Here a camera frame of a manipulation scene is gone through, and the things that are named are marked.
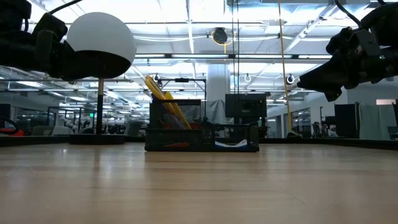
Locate yellow-handled scissors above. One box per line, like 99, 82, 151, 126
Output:
144, 74, 177, 114

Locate red and black cart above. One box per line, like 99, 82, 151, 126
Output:
0, 116, 25, 137

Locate gray cover cloth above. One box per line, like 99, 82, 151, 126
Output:
203, 99, 227, 124

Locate blue sticky note pad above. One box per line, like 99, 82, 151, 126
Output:
214, 139, 249, 149

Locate black monitor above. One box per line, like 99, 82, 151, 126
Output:
224, 93, 267, 125

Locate black cabinet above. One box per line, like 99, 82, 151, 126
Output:
334, 102, 361, 139

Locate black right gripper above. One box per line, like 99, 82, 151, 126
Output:
297, 27, 398, 103

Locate black ceiling cable reel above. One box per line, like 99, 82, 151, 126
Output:
212, 27, 229, 45

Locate gray-green curtain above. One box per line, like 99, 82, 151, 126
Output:
359, 103, 392, 141

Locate yellow hanging cable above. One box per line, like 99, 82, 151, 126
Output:
277, 0, 294, 133

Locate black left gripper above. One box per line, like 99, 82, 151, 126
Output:
37, 29, 77, 79

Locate black background rig frame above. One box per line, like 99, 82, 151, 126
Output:
156, 77, 208, 102

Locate purple pen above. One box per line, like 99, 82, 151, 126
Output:
161, 110, 183, 130

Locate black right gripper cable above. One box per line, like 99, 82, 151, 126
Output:
334, 0, 363, 29

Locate blue and gray office chair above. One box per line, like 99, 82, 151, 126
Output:
124, 120, 144, 138

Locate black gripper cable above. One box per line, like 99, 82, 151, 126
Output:
48, 0, 84, 16
334, 0, 363, 29

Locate black aluminium table frame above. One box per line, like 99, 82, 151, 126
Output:
0, 134, 398, 151

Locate black mesh desk organizer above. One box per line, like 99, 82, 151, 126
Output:
144, 98, 261, 152

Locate white globe table lamp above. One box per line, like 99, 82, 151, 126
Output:
66, 11, 137, 145

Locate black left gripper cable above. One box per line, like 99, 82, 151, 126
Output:
48, 0, 84, 16

